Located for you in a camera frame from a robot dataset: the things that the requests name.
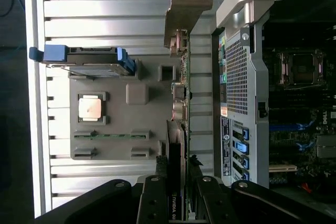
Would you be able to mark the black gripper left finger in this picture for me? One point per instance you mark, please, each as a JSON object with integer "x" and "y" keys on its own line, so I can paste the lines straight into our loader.
{"x": 153, "y": 200}

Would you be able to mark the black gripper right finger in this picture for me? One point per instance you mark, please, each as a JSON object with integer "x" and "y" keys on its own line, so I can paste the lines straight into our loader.
{"x": 215, "y": 203}

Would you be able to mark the white PCI expansion slot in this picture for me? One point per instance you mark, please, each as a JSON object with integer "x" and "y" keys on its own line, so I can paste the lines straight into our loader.
{"x": 282, "y": 168}

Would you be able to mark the green RAM stick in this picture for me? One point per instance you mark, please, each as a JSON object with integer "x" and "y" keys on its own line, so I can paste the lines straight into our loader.
{"x": 113, "y": 136}

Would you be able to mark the grey parts rack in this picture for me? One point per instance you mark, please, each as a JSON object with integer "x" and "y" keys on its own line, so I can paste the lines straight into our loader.
{"x": 118, "y": 119}

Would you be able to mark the green motherboard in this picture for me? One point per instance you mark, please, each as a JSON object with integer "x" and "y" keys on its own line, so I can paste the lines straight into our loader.
{"x": 286, "y": 142}

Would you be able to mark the silver CPU chip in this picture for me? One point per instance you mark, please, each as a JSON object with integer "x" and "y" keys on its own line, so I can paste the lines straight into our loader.
{"x": 90, "y": 108}

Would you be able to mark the grey chipset heatsink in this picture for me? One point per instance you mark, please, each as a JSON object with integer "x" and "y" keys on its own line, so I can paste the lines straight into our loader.
{"x": 326, "y": 146}

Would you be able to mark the open black PC case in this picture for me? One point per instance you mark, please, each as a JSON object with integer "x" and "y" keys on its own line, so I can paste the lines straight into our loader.
{"x": 258, "y": 82}

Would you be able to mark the hard disk in blue caddy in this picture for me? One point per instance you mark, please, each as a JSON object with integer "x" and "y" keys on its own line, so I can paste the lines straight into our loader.
{"x": 89, "y": 56}

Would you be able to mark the metal CPU socket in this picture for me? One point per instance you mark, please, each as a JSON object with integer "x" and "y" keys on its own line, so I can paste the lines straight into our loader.
{"x": 302, "y": 66}

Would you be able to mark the blue slot bracket clip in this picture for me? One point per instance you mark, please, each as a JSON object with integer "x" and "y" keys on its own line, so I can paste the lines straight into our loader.
{"x": 242, "y": 147}
{"x": 246, "y": 161}
{"x": 246, "y": 134}
{"x": 246, "y": 176}

